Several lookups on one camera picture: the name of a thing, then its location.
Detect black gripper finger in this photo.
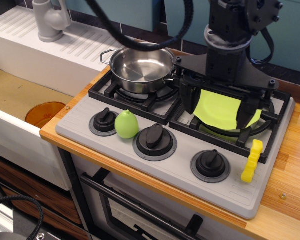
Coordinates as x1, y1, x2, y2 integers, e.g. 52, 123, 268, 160
236, 91, 265, 130
179, 77, 201, 114

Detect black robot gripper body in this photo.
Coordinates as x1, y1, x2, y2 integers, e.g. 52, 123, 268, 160
174, 49, 279, 93

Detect small green pear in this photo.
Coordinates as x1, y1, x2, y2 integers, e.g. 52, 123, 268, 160
114, 109, 139, 139

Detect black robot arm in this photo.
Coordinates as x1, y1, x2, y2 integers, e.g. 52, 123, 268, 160
173, 0, 283, 130

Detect green plate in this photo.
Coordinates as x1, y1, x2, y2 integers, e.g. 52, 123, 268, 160
192, 89, 263, 131

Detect stainless steel pot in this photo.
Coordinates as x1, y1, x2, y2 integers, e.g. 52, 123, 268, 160
100, 47, 175, 95

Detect black middle stove knob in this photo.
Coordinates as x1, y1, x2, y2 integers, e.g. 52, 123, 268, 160
133, 123, 178, 162

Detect black stove knob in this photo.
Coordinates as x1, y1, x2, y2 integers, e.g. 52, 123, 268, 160
190, 149, 231, 184
133, 123, 178, 162
89, 107, 119, 137

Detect black right stove knob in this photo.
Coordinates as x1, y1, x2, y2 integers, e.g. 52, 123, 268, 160
190, 149, 231, 184

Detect grey toy stove top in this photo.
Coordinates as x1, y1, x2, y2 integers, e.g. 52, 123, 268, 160
55, 91, 296, 219

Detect black left stove knob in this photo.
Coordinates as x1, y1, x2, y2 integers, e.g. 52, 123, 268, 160
89, 107, 119, 137

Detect black left burner grate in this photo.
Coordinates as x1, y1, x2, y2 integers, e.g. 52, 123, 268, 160
88, 70, 181, 125

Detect black burner grate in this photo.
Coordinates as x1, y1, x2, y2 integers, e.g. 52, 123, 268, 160
169, 84, 292, 165
88, 70, 181, 125

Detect black right burner grate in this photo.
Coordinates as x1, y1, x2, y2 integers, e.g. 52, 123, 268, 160
169, 84, 292, 165

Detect oven door window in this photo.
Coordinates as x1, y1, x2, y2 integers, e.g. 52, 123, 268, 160
100, 194, 181, 240

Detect orange plastic cup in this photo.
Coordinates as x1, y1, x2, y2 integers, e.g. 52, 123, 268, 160
25, 101, 66, 129

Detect grey toy faucet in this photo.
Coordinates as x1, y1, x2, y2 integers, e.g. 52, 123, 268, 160
32, 0, 72, 43

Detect white toy sink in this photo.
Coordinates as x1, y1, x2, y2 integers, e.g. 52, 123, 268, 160
0, 6, 121, 191

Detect wooden drawer fronts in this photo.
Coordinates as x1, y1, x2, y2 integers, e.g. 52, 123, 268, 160
0, 152, 91, 240

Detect black braided cable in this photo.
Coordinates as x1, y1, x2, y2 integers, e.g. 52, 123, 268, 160
86, 0, 195, 52
0, 195, 45, 240

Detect black oven door handle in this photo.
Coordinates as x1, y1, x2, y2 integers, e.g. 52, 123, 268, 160
80, 172, 203, 240

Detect black braided cable lower left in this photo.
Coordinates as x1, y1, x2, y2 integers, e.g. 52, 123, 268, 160
0, 195, 45, 240

